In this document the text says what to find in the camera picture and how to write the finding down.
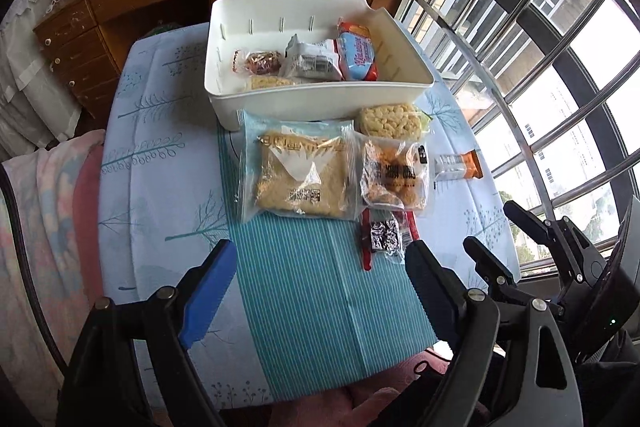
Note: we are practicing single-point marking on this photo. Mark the white red snack bag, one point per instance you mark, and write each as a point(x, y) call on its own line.
point(313, 61)

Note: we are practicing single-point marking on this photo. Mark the pastel blanket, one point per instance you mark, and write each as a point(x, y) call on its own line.
point(56, 192)

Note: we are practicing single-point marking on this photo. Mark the puffed rice cake pack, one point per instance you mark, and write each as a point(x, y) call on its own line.
point(390, 121)

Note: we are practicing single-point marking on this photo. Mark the small puffed rice cake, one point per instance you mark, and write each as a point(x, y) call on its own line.
point(262, 82)

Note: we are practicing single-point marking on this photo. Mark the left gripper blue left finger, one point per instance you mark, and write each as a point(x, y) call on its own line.
point(201, 290)

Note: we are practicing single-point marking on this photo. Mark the sliced bread blue bag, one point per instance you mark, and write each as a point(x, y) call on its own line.
point(296, 169)

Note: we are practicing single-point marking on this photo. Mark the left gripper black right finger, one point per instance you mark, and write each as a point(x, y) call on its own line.
point(439, 290)

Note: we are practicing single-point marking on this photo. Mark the dark brownie clear wrapper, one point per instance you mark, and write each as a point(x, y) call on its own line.
point(387, 234)

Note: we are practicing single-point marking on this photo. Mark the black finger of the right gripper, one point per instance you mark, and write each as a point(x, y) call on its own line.
point(526, 221)

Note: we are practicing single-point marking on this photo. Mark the orange white snack bar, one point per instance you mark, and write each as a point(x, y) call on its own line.
point(450, 167)

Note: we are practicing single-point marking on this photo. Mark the light blue tree tablecloth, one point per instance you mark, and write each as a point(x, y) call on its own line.
point(162, 207)

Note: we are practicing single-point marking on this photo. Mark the white lace cover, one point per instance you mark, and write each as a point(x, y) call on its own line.
point(36, 110)

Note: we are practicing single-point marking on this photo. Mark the white plastic bin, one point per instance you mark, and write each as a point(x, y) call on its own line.
point(268, 25)

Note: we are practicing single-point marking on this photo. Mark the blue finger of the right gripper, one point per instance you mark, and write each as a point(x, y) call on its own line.
point(487, 265)

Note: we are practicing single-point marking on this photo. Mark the green snack packet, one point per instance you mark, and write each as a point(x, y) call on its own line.
point(424, 120)

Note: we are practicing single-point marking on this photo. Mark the nut snack clear bag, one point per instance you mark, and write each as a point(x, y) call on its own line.
point(246, 62)

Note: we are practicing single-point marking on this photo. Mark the teal striped placemat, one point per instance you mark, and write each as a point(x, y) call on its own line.
point(301, 315)

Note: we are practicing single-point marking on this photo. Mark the metal window bars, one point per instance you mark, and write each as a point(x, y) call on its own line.
point(548, 88)

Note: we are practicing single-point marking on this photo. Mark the orange cookies clear bag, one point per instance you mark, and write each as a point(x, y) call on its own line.
point(393, 175)

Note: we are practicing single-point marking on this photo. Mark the red blue biscuit pack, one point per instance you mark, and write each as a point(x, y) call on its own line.
point(356, 54)

